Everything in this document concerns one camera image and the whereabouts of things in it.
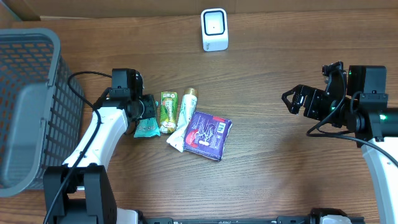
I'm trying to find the teal snack pouch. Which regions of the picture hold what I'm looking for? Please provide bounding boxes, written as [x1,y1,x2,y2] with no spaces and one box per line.
[134,118,160,138]

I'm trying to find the green drink carton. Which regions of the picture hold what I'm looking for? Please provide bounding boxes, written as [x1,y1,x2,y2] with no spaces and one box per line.
[159,91,178,134]

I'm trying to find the white tube gold cap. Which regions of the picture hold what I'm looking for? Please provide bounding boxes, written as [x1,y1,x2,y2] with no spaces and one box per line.
[167,88,198,152]

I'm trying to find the purple snack package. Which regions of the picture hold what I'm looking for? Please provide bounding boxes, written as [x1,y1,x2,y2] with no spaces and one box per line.
[183,111,233,161]

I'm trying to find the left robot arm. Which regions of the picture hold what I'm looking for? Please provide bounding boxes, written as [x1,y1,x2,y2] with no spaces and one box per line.
[43,68,157,224]

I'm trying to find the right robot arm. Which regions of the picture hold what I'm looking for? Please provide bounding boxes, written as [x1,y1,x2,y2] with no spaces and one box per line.
[282,62,397,223]

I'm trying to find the white barcode scanner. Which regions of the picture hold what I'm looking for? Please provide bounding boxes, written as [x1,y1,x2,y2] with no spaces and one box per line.
[200,8,229,52]

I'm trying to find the grey plastic mesh basket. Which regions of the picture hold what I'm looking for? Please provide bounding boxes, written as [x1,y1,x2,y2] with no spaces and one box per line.
[1,28,83,197]

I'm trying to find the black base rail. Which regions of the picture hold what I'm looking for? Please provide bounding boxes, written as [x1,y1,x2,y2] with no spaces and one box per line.
[139,215,315,224]

